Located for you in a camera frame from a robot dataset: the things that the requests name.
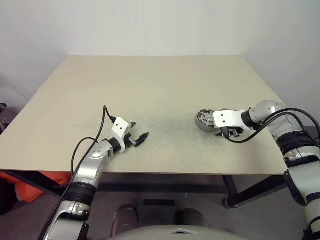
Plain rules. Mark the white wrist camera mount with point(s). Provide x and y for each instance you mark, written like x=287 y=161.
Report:
x=225 y=118
x=120 y=125

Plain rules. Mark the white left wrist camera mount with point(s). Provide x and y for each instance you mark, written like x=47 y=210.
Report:
x=120 y=125

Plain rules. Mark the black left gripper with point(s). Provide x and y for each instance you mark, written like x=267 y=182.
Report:
x=130 y=141

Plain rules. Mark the grey round motor housing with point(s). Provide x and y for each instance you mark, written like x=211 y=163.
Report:
x=203 y=127

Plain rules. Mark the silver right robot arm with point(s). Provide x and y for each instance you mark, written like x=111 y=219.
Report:
x=268 y=110

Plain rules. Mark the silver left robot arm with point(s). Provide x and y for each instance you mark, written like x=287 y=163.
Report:
x=87 y=170

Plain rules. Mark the silver spoked rotor black rim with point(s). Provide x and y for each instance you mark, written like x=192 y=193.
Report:
x=205 y=117

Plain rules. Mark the black metal table frame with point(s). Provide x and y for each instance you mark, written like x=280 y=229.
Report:
x=231 y=190

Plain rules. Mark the dark brown rounded shape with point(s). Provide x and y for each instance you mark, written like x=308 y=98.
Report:
x=126 y=217
x=191 y=217

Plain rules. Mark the dark metal stand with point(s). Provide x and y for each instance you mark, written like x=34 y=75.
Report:
x=3 y=112

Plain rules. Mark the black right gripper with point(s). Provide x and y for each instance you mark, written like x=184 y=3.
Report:
x=232 y=133

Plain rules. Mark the grey robot torso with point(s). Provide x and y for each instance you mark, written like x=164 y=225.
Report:
x=175 y=235

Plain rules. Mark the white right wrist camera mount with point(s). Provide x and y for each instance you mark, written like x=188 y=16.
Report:
x=225 y=118

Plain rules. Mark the orange fabric bag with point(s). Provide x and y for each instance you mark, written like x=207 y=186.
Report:
x=27 y=195

